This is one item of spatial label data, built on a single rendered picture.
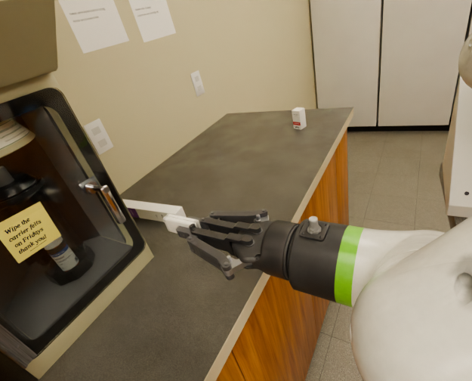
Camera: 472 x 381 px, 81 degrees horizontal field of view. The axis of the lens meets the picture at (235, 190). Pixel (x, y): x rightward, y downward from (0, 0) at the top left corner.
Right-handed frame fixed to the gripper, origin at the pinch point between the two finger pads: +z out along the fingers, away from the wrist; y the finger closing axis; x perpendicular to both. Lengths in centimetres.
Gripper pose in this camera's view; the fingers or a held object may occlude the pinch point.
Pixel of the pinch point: (183, 225)
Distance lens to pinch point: 48.4
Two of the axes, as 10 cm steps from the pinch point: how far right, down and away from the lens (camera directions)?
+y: -4.9, 5.5, -6.7
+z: -8.4, -1.1, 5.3
